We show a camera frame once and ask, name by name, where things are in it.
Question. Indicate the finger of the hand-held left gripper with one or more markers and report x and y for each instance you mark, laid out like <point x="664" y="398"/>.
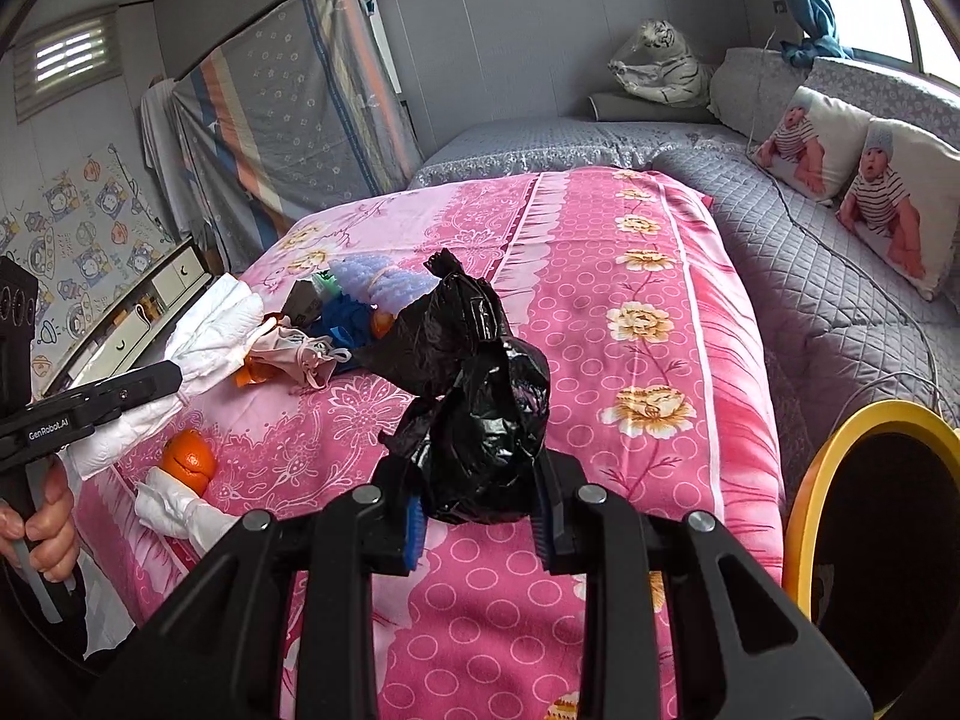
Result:
<point x="142" y="382"/>

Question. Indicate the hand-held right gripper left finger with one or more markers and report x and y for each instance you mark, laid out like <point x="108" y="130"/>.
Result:
<point x="411" y="540"/>

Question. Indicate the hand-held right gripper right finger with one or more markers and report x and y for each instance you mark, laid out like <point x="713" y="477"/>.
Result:
<point x="544" y="532"/>

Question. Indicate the white cloth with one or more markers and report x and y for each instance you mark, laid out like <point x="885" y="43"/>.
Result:
<point x="210" y="330"/>

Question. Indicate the large orange peel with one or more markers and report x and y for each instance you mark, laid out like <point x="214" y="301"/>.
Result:
<point x="187" y="461"/>

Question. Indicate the black plastic bag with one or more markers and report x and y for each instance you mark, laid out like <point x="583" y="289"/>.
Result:
<point x="480" y="420"/>

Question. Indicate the yellow trash bin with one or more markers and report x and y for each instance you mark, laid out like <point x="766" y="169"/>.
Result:
<point x="806" y="510"/>

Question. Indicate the person's left hand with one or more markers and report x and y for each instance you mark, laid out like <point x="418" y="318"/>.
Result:
<point x="52" y="540"/>

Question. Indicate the white cabinet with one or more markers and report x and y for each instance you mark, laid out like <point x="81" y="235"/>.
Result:
<point x="176" y="270"/>

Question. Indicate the white crumpled tissue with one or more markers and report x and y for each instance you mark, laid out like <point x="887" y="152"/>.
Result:
<point x="180" y="514"/>

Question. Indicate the dark grey packet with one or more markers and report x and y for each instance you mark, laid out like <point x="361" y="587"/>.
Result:
<point x="301" y="304"/>

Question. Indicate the green plastic piece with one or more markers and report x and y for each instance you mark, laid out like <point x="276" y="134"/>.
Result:
<point x="326" y="285"/>

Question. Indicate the pink floral blanket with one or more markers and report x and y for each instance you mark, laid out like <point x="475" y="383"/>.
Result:
<point x="600" y="315"/>

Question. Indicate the white hanging garment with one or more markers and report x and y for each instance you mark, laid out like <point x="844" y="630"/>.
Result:
<point x="161" y="142"/>

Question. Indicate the striped patterned sheet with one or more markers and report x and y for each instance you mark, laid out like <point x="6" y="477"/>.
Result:
<point x="300" y="105"/>

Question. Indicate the grey lace bedspread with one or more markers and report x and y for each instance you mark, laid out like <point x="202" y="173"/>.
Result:
<point x="540" y="142"/>

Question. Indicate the grey bolster pillow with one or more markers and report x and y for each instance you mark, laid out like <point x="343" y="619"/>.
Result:
<point x="637" y="109"/>

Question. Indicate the baby print pillow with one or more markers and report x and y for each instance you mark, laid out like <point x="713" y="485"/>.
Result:
<point x="892" y="195"/>
<point x="810" y="142"/>

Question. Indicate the white tiger plush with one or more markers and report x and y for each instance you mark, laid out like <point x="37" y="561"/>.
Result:
<point x="667" y="60"/>

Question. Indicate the grey floral back cushion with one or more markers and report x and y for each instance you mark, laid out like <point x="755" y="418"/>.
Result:
<point x="757" y="90"/>
<point x="892" y="90"/>

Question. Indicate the window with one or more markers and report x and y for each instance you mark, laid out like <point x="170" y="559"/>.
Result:
<point x="930" y="7"/>

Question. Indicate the cartoon wall poster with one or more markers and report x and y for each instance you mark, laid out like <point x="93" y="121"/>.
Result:
<point x="82" y="240"/>

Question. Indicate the wall vent with slats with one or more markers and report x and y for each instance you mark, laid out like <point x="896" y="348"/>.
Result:
<point x="71" y="52"/>

